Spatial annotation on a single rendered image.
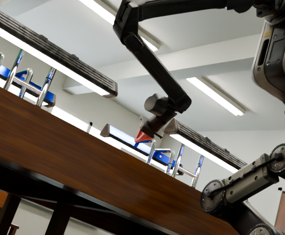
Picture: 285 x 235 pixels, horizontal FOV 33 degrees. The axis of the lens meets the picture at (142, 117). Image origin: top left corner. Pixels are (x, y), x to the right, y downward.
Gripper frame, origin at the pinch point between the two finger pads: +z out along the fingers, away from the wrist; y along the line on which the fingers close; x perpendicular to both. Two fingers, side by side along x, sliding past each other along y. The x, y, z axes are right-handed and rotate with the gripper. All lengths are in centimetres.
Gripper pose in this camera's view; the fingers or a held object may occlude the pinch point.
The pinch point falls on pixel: (136, 140)
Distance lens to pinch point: 182.6
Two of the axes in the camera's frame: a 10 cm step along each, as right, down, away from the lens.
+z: -6.8, 6.1, 4.1
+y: -7.2, -4.4, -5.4
